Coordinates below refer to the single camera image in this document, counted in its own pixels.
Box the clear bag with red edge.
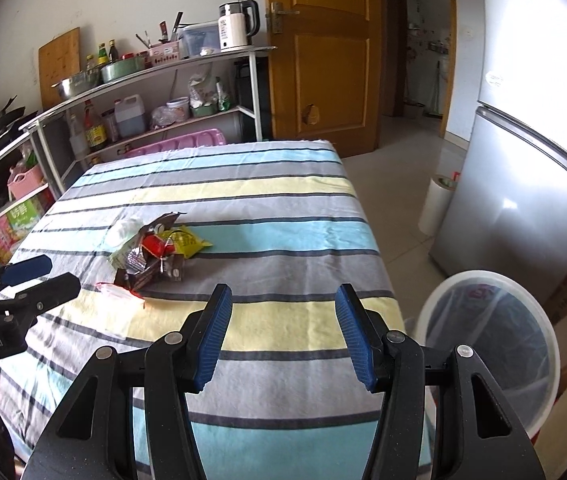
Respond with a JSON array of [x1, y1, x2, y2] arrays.
[[94, 282, 146, 307]]

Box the wooden cutting board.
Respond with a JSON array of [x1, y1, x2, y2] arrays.
[[38, 27, 81, 111]]

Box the pink storage basket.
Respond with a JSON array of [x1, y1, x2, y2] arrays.
[[7, 164, 46, 201]]

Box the pink utensil basket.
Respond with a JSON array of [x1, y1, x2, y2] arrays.
[[147, 42, 184, 63]]

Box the printed noodle carton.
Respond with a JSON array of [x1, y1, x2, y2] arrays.
[[0, 195, 46, 261]]

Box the red wrapper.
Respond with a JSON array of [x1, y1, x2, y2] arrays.
[[143, 235, 168, 257]]

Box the yellow snack packet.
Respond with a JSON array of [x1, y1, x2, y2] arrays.
[[156, 225, 213, 260]]

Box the white electric kettle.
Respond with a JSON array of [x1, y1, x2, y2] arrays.
[[218, 0, 261, 53]]

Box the silver refrigerator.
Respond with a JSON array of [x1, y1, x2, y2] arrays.
[[428, 0, 567, 318]]

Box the plastic jug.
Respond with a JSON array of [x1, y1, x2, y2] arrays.
[[113, 99, 146, 138]]

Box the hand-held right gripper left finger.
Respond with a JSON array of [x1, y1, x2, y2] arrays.
[[23, 282, 234, 480]]

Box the clear storage box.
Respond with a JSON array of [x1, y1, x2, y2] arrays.
[[180, 21, 221, 59]]

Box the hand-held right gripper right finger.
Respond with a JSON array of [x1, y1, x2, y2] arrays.
[[334, 282, 547, 480]]

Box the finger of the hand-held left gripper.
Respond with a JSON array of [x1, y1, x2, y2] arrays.
[[0, 254, 53, 302], [0, 272, 81, 328]]

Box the pink plastic tray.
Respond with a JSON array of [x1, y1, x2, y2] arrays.
[[123, 129, 226, 158]]

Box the red label sauce bottle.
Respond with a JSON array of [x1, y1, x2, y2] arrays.
[[83, 100, 109, 153]]

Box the striped blanket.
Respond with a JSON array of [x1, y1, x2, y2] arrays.
[[0, 139, 437, 480]]

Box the white plastic bag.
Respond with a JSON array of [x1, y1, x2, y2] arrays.
[[106, 217, 141, 253]]

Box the wooden door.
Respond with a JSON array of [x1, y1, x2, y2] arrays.
[[262, 0, 387, 158]]

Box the white bin with plastic liner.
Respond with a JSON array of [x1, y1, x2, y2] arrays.
[[416, 270, 561, 441]]

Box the metal shelf rack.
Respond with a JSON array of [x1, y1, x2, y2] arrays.
[[0, 45, 278, 221]]

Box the green basin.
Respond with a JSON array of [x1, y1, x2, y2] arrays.
[[100, 55, 149, 84]]

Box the brown snack wrapper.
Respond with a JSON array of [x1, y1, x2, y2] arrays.
[[113, 212, 187, 293]]

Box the white paper towel roll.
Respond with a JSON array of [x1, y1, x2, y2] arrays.
[[417, 174, 459, 237]]

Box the steel bowl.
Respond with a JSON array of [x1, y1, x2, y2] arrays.
[[52, 71, 101, 101]]

